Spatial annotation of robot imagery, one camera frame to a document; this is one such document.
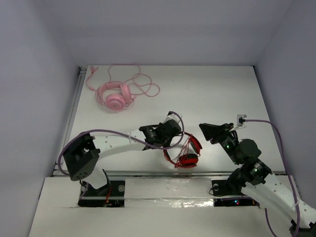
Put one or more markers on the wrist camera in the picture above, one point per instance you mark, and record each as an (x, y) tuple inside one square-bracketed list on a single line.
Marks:
[(173, 116), (240, 122)]

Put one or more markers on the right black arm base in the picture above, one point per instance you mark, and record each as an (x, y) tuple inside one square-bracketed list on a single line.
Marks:
[(227, 192)]

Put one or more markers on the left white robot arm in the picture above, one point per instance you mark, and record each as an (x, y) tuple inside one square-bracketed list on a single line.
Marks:
[(79, 157)]

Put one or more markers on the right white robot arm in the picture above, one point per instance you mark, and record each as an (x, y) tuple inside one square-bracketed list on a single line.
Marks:
[(256, 180)]

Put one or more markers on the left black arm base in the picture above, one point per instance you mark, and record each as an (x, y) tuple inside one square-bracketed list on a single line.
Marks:
[(111, 195)]

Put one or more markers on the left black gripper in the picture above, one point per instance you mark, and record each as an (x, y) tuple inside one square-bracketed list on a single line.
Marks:
[(171, 127)]

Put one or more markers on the pink headphones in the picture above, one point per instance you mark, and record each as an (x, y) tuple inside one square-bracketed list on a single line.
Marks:
[(115, 101)]

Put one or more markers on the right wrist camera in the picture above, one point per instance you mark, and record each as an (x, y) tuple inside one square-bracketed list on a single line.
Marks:
[(240, 122)]

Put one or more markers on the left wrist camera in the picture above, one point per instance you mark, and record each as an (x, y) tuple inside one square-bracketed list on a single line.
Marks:
[(173, 116)]

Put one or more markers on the red black headphones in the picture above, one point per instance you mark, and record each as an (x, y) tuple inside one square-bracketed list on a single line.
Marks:
[(188, 155)]

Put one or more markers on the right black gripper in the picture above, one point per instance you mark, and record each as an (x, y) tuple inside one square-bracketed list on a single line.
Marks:
[(211, 130)]

